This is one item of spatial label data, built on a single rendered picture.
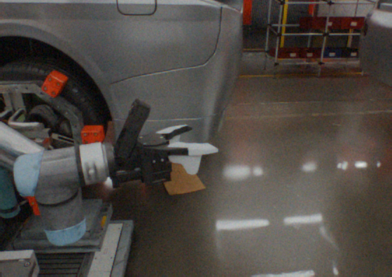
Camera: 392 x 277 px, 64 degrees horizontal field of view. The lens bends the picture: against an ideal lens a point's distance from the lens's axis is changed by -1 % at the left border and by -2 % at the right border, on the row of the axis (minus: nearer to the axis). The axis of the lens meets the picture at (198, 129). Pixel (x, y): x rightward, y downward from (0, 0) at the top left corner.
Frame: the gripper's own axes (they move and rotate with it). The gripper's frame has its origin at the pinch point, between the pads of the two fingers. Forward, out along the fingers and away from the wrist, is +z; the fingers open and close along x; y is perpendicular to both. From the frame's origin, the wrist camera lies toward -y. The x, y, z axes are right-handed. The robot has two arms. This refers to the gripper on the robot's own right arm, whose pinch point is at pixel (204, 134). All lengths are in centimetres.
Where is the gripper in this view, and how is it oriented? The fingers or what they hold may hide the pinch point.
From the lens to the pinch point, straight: 65.3
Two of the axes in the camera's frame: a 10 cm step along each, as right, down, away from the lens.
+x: 3.4, 2.8, -9.0
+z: 9.4, -1.5, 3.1
